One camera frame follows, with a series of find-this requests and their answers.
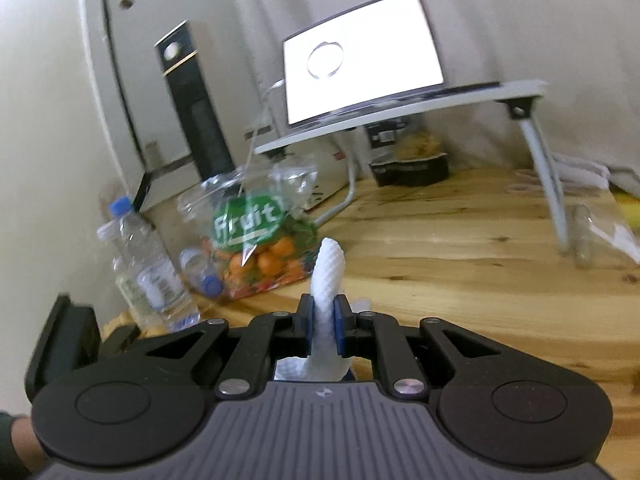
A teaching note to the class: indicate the black tower appliance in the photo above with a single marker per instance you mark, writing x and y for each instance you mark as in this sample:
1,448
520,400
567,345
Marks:
200,125

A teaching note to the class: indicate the person's left forearm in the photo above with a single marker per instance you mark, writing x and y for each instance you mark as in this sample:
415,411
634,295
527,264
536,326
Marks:
25,445

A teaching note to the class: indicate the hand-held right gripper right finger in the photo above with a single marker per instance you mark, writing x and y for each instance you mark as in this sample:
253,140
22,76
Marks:
343,322

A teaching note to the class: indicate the clear plastic wrapper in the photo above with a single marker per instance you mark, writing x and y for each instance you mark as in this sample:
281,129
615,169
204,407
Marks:
620,240

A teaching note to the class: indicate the beige sofa cover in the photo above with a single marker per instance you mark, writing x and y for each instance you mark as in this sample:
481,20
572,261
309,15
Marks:
550,35

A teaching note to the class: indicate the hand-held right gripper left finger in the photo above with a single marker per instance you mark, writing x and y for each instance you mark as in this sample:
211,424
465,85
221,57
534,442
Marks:
305,322

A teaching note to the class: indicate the white folding lap table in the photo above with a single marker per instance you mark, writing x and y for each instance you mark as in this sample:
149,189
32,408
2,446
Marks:
400,105

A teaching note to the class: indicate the clear bag of oranges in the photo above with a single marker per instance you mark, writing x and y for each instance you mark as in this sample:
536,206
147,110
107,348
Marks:
250,225

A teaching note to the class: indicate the glass tube with green powder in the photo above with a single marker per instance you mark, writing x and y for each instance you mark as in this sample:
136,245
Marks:
582,240

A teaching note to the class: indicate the open laptop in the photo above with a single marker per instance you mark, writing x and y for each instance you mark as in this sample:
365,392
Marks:
360,60

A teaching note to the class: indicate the white paper box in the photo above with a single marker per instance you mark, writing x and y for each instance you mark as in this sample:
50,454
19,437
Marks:
325,180

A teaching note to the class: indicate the large clear water bottle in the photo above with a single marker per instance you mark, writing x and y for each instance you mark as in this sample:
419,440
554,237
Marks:
150,280

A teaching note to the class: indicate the pink scissors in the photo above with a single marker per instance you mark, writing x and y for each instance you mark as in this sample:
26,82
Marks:
515,188

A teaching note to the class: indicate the white textured cloth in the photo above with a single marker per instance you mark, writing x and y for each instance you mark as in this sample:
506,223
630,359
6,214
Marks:
327,280

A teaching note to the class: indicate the black snack bag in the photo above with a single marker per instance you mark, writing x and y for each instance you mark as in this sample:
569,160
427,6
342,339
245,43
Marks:
410,172

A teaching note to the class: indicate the yellow flat packet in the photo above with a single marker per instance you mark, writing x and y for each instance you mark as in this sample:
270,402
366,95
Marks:
632,207

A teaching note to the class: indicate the white plastic packet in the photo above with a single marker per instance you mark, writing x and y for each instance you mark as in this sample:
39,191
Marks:
580,167

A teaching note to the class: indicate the small clear water bottle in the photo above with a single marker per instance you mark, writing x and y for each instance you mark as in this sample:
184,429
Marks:
200,270

